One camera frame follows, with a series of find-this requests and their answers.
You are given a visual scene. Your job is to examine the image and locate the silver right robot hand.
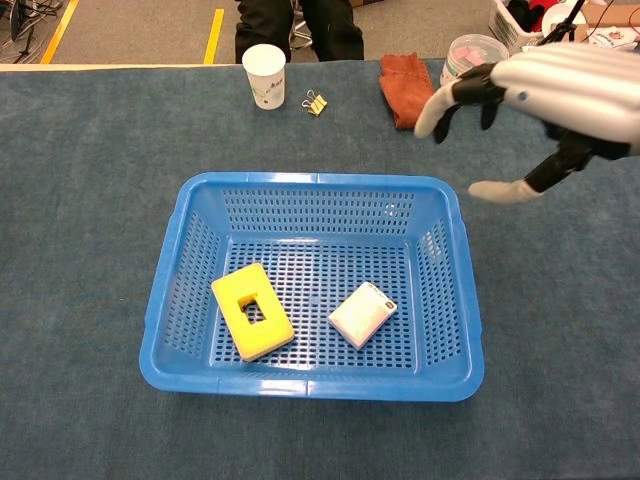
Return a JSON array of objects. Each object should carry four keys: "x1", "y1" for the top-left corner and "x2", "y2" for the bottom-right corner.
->
[{"x1": 413, "y1": 41, "x2": 640, "y2": 206}]

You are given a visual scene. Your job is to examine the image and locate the small white box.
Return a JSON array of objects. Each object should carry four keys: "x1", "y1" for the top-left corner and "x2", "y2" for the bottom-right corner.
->
[{"x1": 327, "y1": 280, "x2": 400, "y2": 350}]

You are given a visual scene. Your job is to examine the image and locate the white plastic storage basket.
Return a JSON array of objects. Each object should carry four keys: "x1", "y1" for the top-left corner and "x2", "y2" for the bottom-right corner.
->
[{"x1": 487, "y1": 0, "x2": 587, "y2": 50}]

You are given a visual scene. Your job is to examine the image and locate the clear plastic jar of clips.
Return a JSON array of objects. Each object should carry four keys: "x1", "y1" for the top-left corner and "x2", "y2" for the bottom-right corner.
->
[{"x1": 439, "y1": 33, "x2": 510, "y2": 88}]

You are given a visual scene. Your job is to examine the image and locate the orange-brown folded cloth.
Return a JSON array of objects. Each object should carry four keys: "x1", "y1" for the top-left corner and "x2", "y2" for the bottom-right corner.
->
[{"x1": 378, "y1": 51, "x2": 437, "y2": 132}]

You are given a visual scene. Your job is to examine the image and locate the yellow binder clip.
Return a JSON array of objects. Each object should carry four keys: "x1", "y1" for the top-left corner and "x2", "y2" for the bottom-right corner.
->
[{"x1": 300, "y1": 89, "x2": 328, "y2": 118}]

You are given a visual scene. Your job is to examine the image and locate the person in black trousers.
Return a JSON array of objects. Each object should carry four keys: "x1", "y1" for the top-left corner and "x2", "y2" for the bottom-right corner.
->
[{"x1": 233, "y1": 0, "x2": 366, "y2": 64}]

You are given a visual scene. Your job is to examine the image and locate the chrome chair base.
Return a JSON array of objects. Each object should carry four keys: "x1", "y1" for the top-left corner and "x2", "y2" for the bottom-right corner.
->
[{"x1": 286, "y1": 0, "x2": 317, "y2": 50}]

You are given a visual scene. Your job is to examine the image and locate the white paper cup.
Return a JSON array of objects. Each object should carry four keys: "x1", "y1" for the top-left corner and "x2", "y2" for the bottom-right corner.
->
[{"x1": 241, "y1": 43, "x2": 288, "y2": 112}]

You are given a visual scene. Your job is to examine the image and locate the blue perforated plastic basket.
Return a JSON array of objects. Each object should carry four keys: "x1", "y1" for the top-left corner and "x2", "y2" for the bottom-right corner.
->
[{"x1": 138, "y1": 171, "x2": 485, "y2": 402}]

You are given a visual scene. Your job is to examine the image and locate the yellow sponge with rectangular hole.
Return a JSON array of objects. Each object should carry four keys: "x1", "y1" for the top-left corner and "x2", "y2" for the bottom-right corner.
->
[{"x1": 210, "y1": 261, "x2": 296, "y2": 363}]

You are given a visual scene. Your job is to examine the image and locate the blue-grey table cloth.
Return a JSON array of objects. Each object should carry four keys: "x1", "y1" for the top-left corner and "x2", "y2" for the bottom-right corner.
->
[{"x1": 0, "y1": 58, "x2": 640, "y2": 480}]

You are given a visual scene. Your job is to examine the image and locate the black cables on floor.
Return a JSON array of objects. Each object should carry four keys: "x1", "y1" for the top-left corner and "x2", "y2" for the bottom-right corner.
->
[{"x1": 0, "y1": 0, "x2": 66, "y2": 65}]

